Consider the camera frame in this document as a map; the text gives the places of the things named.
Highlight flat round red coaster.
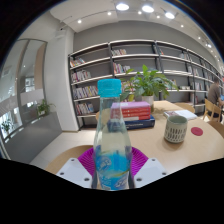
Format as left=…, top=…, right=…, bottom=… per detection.
left=190, top=126, right=204, bottom=137

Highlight small potted plant on ledge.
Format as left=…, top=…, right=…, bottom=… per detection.
left=35, top=99, right=56, bottom=117

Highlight grey patterned ceramic cup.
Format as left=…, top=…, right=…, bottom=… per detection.
left=163, top=115, right=189, bottom=144

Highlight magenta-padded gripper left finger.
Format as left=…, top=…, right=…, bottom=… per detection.
left=55, top=146, right=99, bottom=190

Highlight red book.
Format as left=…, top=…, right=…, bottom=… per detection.
left=122, top=111, right=152, bottom=122
left=121, top=107, right=152, bottom=115

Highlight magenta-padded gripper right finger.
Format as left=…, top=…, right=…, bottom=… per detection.
left=128, top=146, right=169, bottom=190

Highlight group of ceiling lights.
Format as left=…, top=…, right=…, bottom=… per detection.
left=76, top=1, right=214, bottom=49

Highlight clear blue-capped drink bottle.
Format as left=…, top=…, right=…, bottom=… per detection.
left=92, top=78, right=134, bottom=192

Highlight pink book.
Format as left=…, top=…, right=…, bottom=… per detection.
left=110, top=101, right=152, bottom=111

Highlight person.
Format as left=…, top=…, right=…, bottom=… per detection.
left=206, top=77, right=224, bottom=118

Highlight dark blue book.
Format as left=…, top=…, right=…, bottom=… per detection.
left=107, top=114, right=156, bottom=131

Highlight green potted plant white pot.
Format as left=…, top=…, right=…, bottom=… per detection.
left=119, top=64, right=171, bottom=113

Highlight tiny green potted plant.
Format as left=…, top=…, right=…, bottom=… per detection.
left=0, top=118, right=14, bottom=134

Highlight wooden chair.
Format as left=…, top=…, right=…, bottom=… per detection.
left=206, top=119, right=224, bottom=140
left=44, top=144, right=95, bottom=175
left=202, top=98, right=223, bottom=123
left=174, top=102, right=196, bottom=114

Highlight grey bookshelf unit with books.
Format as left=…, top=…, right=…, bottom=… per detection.
left=68, top=39, right=224, bottom=130

